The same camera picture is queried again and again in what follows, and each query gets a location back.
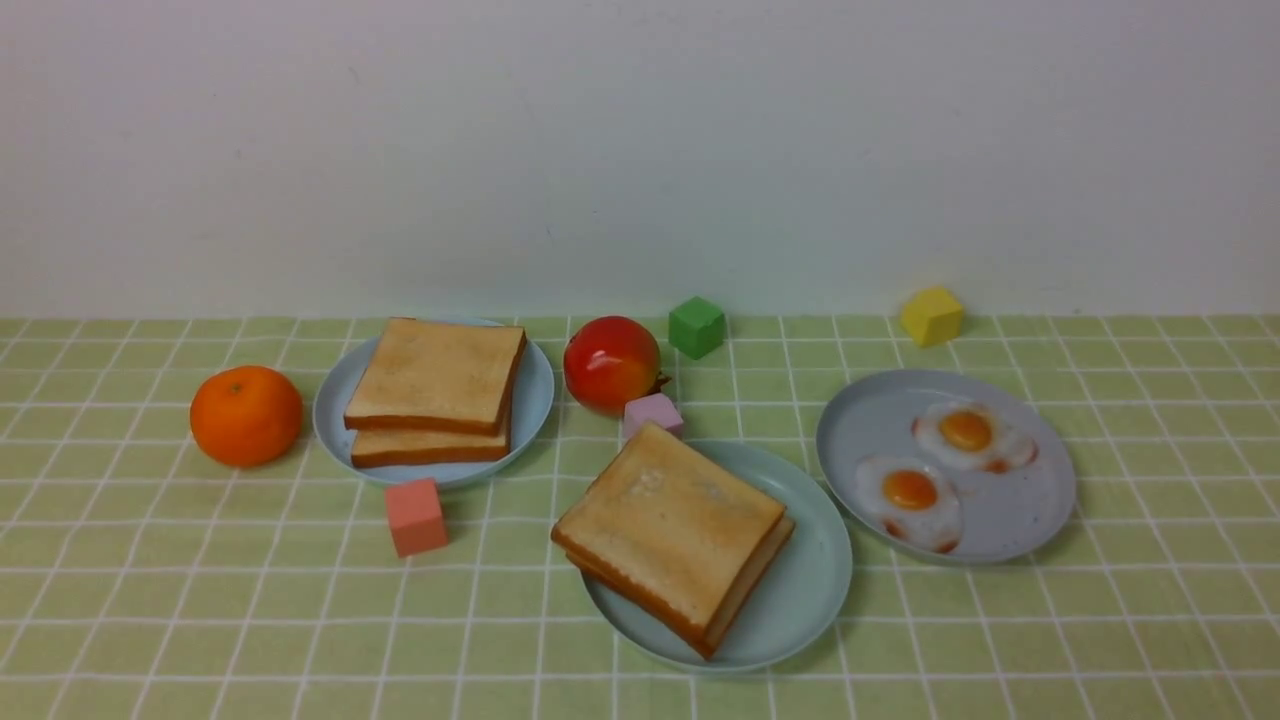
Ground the red apple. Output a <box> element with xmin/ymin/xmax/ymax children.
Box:
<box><xmin>563</xmin><ymin>315</ymin><xmax>669</xmax><ymax>418</ymax></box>

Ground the yellow cube block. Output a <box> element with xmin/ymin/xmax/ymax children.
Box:
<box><xmin>899</xmin><ymin>286</ymin><xmax>966</xmax><ymax>348</ymax></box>

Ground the fried egg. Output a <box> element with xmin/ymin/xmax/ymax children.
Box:
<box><xmin>910</xmin><ymin>402</ymin><xmax>1039</xmax><ymax>474</ymax></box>
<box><xmin>849</xmin><ymin>455</ymin><xmax>964</xmax><ymax>553</ymax></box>

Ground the back fried egg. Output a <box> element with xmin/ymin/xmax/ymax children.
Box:
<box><xmin>910</xmin><ymin>402</ymin><xmax>1039</xmax><ymax>474</ymax></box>

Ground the light blue bread plate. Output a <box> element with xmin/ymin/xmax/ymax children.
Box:
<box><xmin>312</xmin><ymin>318</ymin><xmax>556</xmax><ymax>488</ymax></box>

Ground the front fried egg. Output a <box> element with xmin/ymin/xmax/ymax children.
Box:
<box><xmin>849</xmin><ymin>455</ymin><xmax>964</xmax><ymax>553</ymax></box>

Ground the orange mandarin fruit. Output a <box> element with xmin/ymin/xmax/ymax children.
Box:
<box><xmin>189</xmin><ymin>365</ymin><xmax>305</xmax><ymax>469</ymax></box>

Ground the salmon cube block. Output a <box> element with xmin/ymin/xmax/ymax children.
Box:
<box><xmin>384</xmin><ymin>477</ymin><xmax>449</xmax><ymax>559</ymax></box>

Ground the grey-blue egg plate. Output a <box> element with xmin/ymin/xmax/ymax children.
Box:
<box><xmin>815</xmin><ymin>369</ymin><xmax>1078</xmax><ymax>565</ymax></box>

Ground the green checkered tablecloth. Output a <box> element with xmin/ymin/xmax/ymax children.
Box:
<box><xmin>1</xmin><ymin>315</ymin><xmax>1279</xmax><ymax>719</ymax></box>

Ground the pink cube block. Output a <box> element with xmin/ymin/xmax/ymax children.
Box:
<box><xmin>622</xmin><ymin>392</ymin><xmax>685</xmax><ymax>439</ymax></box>

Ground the teal empty centre plate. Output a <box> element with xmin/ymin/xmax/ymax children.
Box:
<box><xmin>580</xmin><ymin>439</ymin><xmax>855</xmax><ymax>675</ymax></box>

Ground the green cube block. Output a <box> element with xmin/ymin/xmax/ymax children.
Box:
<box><xmin>668</xmin><ymin>296</ymin><xmax>727</xmax><ymax>360</ymax></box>

